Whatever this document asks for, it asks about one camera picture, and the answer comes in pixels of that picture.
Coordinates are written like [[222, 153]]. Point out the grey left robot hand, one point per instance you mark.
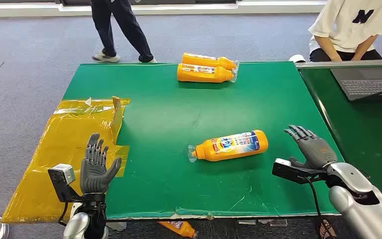
[[93, 175]]

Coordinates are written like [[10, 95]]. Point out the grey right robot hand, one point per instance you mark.
[[316, 150]]

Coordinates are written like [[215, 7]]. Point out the orange bottle with blue label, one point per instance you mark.
[[230, 146]]

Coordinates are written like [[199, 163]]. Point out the orange bottle under table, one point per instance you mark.
[[181, 228]]

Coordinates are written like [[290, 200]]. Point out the orange bottle in clear wrap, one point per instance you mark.
[[201, 76], [204, 60]]

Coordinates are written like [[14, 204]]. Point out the white table leg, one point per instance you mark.
[[117, 226]]

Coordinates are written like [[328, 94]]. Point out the person's foot in sandal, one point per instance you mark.
[[326, 229]]

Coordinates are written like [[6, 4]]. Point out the dark grey laptop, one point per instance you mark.
[[365, 85]]

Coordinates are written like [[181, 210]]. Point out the clear plastic piece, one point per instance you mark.
[[278, 223]]

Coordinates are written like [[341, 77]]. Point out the green work table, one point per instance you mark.
[[243, 99]]

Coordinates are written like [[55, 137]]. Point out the white shoe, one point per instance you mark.
[[297, 58]]

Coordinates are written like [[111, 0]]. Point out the seated person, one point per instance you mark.
[[349, 26]]

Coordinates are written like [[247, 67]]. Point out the walking person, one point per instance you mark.
[[105, 23]]

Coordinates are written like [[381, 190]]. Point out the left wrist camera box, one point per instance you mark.
[[62, 175]]

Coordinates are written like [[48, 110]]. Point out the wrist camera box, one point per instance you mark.
[[62, 175], [286, 170]]

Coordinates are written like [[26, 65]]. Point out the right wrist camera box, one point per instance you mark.
[[286, 170]]

